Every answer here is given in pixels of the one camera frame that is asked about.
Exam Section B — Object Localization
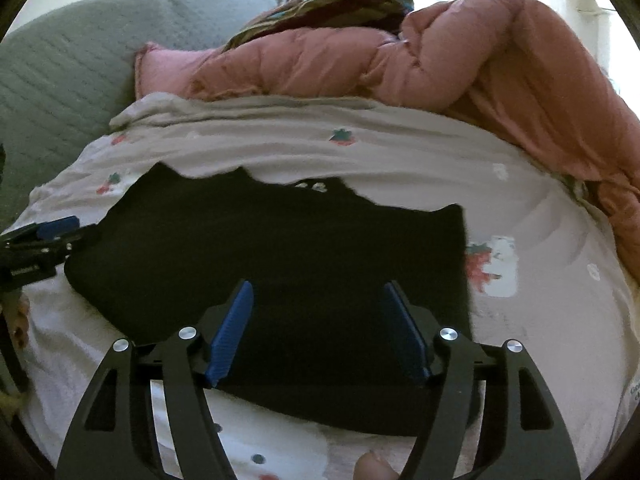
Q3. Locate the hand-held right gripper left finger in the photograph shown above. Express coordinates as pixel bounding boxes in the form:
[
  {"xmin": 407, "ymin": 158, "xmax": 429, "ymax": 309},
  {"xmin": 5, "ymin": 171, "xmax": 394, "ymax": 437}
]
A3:
[{"xmin": 55, "ymin": 280, "xmax": 256, "ymax": 480}]

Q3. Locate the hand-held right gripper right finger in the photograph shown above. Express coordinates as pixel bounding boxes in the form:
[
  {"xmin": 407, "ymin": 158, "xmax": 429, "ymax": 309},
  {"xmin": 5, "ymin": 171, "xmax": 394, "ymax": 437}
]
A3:
[{"xmin": 380, "ymin": 280, "xmax": 583, "ymax": 480}]

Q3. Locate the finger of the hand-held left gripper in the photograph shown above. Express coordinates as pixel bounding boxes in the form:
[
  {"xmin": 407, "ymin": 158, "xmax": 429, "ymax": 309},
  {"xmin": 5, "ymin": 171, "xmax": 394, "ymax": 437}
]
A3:
[
  {"xmin": 27, "ymin": 224, "xmax": 102, "ymax": 267},
  {"xmin": 1, "ymin": 215, "xmax": 83, "ymax": 247}
]

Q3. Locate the black t-shirt with orange patch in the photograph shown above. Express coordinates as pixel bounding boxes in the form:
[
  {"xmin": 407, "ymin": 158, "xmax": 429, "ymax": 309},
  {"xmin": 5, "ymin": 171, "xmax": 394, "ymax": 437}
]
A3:
[{"xmin": 64, "ymin": 162, "xmax": 483, "ymax": 438}]

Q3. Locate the person's left hand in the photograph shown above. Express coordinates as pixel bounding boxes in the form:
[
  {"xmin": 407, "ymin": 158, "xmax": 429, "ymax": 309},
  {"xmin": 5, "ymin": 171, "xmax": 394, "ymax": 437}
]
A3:
[{"xmin": 1, "ymin": 292, "xmax": 33, "ymax": 355}]

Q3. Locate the person's right hand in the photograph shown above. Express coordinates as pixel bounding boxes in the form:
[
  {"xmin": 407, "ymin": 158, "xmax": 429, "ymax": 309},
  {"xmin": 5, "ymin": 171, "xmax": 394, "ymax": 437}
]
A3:
[{"xmin": 353, "ymin": 450, "xmax": 402, "ymax": 480}]

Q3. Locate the grey quilted headboard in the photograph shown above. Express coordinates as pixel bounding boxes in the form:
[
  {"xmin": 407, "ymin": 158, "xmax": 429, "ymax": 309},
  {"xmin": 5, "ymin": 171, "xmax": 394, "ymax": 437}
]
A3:
[{"xmin": 0, "ymin": 0, "xmax": 281, "ymax": 233}]

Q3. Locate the strawberry printed white bedsheet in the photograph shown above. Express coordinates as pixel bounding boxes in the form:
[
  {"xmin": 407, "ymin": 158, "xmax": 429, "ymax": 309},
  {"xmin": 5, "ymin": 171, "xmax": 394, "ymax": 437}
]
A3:
[{"xmin": 10, "ymin": 92, "xmax": 640, "ymax": 480}]

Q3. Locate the striped dark cloth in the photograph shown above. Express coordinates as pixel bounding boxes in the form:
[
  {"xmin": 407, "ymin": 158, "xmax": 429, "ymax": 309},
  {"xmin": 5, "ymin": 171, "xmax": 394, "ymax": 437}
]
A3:
[{"xmin": 220, "ymin": 0, "xmax": 416, "ymax": 53}]

